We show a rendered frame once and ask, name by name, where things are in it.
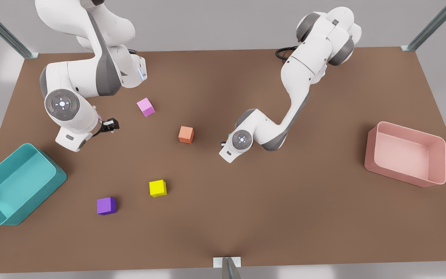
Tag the pink plastic bin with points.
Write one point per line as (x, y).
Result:
(407, 154)

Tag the silver frame post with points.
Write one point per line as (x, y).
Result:
(229, 267)
(432, 27)
(2, 31)

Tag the teal plastic bin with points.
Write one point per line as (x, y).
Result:
(18, 184)

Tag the yellow cube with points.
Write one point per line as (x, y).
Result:
(157, 188)

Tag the purple cube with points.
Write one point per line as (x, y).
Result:
(106, 205)

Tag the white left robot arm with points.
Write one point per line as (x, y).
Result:
(304, 73)

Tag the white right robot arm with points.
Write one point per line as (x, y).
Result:
(91, 73)

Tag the pink cube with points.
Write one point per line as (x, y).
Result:
(145, 107)

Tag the orange cube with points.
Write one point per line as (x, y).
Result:
(186, 134)

